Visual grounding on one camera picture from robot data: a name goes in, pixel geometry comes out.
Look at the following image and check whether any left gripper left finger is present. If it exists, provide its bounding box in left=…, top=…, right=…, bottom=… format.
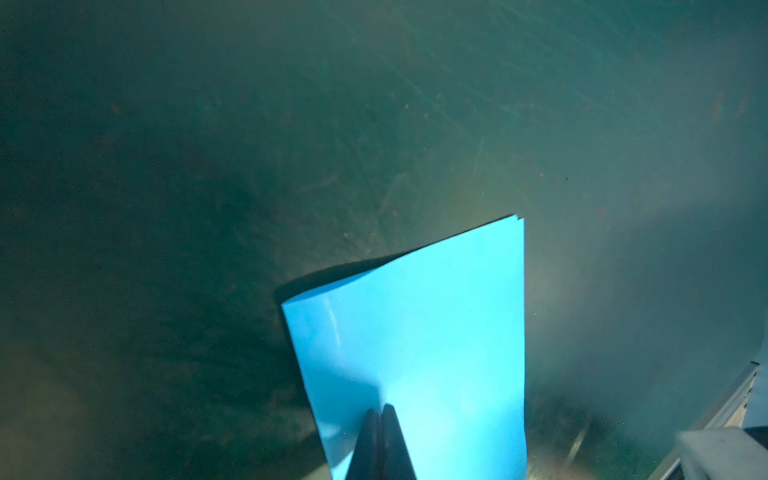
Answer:
left=346, top=409, right=381, bottom=480

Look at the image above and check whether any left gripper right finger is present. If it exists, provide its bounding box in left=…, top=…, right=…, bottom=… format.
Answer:
left=380, top=404, right=416, bottom=480

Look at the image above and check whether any blue square paper sheet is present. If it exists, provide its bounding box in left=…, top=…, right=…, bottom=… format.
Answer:
left=282, top=216, right=527, bottom=479

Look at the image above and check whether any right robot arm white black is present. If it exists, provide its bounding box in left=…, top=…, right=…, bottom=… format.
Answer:
left=676, top=427, right=767, bottom=480

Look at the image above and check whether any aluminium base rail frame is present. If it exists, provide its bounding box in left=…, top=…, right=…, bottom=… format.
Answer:
left=648, top=361, right=760, bottom=480

